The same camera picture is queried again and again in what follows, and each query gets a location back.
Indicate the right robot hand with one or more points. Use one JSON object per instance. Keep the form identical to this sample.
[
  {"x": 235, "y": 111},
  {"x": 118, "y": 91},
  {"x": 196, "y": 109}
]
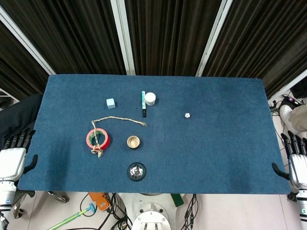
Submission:
[{"x": 298, "y": 167}]

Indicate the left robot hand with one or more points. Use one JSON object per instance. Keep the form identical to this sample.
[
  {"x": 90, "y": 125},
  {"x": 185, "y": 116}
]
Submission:
[{"x": 12, "y": 163}]

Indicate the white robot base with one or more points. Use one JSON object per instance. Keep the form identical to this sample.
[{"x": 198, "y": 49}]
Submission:
[{"x": 151, "y": 216}]

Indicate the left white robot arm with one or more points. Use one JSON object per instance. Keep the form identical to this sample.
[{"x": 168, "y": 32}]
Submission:
[{"x": 6, "y": 198}]

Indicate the dark clothed person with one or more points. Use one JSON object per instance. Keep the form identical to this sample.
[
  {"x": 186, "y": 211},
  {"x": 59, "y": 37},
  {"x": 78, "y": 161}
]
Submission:
[{"x": 16, "y": 115}]

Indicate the khaki trouser leg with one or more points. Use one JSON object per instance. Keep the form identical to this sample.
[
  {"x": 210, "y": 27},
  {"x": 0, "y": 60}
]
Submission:
[{"x": 299, "y": 117}]

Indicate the white shoe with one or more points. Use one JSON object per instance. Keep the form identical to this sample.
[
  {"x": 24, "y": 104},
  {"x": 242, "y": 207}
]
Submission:
[{"x": 286, "y": 113}]

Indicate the chair caster wheel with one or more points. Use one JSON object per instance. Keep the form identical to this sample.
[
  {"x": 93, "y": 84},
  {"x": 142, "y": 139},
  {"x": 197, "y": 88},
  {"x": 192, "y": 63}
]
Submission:
[{"x": 61, "y": 197}]

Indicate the dark pleated curtain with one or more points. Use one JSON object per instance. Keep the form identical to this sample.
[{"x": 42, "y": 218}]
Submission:
[
  {"x": 263, "y": 36},
  {"x": 14, "y": 72},
  {"x": 172, "y": 36},
  {"x": 72, "y": 36}
]

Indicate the orange tool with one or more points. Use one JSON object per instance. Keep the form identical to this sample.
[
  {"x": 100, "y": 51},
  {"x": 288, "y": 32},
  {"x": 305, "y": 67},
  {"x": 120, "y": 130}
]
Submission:
[{"x": 100, "y": 202}]

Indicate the red tape roll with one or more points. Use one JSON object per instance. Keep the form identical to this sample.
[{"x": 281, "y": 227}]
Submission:
[{"x": 107, "y": 141}]

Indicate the blue felt table mat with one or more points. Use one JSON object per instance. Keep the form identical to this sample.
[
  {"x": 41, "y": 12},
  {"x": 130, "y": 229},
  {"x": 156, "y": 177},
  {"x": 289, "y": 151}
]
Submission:
[{"x": 192, "y": 155}]

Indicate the light blue cube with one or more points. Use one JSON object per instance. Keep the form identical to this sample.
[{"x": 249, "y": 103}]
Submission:
[{"x": 110, "y": 103}]

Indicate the black chrome dome object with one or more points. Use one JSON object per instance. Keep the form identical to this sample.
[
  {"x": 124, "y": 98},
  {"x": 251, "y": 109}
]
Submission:
[{"x": 136, "y": 171}]

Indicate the green flat object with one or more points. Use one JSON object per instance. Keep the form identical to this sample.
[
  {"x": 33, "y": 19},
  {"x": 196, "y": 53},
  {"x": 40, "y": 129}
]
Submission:
[{"x": 177, "y": 200}]

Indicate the white green marker pen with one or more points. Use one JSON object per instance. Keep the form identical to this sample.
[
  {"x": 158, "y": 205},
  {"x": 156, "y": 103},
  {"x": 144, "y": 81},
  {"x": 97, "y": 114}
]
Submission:
[{"x": 143, "y": 103}]

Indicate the white round jar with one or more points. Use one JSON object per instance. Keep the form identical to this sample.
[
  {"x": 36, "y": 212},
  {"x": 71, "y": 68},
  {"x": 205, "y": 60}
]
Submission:
[{"x": 150, "y": 98}]

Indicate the white frame post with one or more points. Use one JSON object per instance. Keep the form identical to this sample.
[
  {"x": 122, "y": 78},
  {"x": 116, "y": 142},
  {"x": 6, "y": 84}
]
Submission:
[
  {"x": 213, "y": 38},
  {"x": 123, "y": 36},
  {"x": 26, "y": 44},
  {"x": 285, "y": 85}
]

